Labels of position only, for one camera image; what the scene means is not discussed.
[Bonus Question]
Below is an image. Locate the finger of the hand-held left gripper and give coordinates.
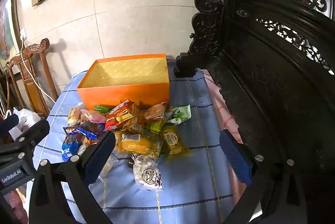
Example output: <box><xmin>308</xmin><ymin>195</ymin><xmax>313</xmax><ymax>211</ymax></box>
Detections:
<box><xmin>0</xmin><ymin>119</ymin><xmax>50</xmax><ymax>162</ymax></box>
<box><xmin>0</xmin><ymin>114</ymin><xmax>19</xmax><ymax>136</ymax></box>

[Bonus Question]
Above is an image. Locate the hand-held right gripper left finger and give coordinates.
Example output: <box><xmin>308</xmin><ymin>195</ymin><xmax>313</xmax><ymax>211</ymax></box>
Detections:
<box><xmin>28</xmin><ymin>131</ymin><xmax>117</xmax><ymax>224</ymax></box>

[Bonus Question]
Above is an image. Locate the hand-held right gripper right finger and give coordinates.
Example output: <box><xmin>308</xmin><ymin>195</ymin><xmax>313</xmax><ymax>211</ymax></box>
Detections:
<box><xmin>219</xmin><ymin>129</ymin><xmax>314</xmax><ymax>224</ymax></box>

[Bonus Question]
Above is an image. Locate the dark blue snack packet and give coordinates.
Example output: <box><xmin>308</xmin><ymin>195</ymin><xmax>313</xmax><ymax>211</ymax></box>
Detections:
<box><xmin>63</xmin><ymin>125</ymin><xmax>99</xmax><ymax>141</ymax></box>

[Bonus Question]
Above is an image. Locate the blue cookie packet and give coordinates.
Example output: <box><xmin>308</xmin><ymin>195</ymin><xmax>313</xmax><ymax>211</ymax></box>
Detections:
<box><xmin>61</xmin><ymin>134</ymin><xmax>88</xmax><ymax>162</ymax></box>

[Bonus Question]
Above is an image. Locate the yellow cake packet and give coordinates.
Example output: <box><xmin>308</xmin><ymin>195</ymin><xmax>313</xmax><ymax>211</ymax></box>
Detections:
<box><xmin>115</xmin><ymin>132</ymin><xmax>164</xmax><ymax>159</ymax></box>

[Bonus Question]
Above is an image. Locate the orange cardboard box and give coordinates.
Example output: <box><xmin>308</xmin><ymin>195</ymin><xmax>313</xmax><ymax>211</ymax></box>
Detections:
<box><xmin>77</xmin><ymin>54</ymin><xmax>171</xmax><ymax>111</ymax></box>

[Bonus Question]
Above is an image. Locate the orange cracker packet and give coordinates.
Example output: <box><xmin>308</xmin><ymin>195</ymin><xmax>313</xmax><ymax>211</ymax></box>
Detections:
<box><xmin>143</xmin><ymin>100</ymin><xmax>168</xmax><ymax>120</ymax></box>

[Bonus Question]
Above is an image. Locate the white plastic bag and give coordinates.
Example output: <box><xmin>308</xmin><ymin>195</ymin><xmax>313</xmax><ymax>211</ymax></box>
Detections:
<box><xmin>12</xmin><ymin>108</ymin><xmax>41</xmax><ymax>133</ymax></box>

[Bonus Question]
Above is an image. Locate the pink snack packet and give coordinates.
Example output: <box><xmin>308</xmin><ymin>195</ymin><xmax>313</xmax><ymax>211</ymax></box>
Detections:
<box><xmin>81</xmin><ymin>109</ymin><xmax>106</xmax><ymax>124</ymax></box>

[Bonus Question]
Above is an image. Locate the clear bread packet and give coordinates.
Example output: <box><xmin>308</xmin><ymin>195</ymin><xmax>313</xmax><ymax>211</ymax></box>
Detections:
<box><xmin>67</xmin><ymin>106</ymin><xmax>84</xmax><ymax>126</ymax></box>

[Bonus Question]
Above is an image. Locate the red snack packet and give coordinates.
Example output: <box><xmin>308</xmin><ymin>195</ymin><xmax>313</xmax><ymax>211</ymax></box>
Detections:
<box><xmin>105</xmin><ymin>100</ymin><xmax>134</xmax><ymax>132</ymax></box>

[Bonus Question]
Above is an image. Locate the pink cloth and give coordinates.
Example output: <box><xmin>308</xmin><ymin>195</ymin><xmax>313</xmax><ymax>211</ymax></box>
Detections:
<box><xmin>201</xmin><ymin>70</ymin><xmax>262</xmax><ymax>224</ymax></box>

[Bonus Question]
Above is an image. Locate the brown carved wooden chair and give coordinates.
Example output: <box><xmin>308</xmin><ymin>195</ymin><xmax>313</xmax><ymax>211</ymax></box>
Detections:
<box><xmin>0</xmin><ymin>38</ymin><xmax>58</xmax><ymax>120</ymax></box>

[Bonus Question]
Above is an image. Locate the white ball snack packet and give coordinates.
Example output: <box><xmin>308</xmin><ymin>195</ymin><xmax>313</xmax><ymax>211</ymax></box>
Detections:
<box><xmin>132</xmin><ymin>155</ymin><xmax>164</xmax><ymax>191</ymax></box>

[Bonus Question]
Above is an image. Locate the clear cracker packet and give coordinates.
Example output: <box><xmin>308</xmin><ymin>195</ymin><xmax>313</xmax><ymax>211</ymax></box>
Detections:
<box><xmin>128</xmin><ymin>102</ymin><xmax>146</xmax><ymax>134</ymax></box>

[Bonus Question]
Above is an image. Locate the blue checked cloth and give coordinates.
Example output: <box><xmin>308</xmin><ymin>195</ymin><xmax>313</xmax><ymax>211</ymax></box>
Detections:
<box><xmin>25</xmin><ymin>59</ymin><xmax>248</xmax><ymax>224</ymax></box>

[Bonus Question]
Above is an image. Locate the yellow-green snack packet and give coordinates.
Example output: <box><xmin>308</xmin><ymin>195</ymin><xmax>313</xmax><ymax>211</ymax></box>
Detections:
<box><xmin>161</xmin><ymin>125</ymin><xmax>193</xmax><ymax>159</ymax></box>

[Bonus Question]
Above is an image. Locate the green and white snack packet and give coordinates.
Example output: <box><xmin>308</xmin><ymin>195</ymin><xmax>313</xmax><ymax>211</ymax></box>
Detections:
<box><xmin>165</xmin><ymin>105</ymin><xmax>192</xmax><ymax>125</ymax></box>

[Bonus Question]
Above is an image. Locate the colourful framed painting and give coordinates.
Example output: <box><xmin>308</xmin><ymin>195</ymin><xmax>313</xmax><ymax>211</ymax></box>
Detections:
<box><xmin>0</xmin><ymin>0</ymin><xmax>20</xmax><ymax>69</ymax></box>

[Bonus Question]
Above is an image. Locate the white cable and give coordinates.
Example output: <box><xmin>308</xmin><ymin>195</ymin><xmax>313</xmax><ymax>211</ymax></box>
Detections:
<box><xmin>20</xmin><ymin>36</ymin><xmax>57</xmax><ymax>103</ymax></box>

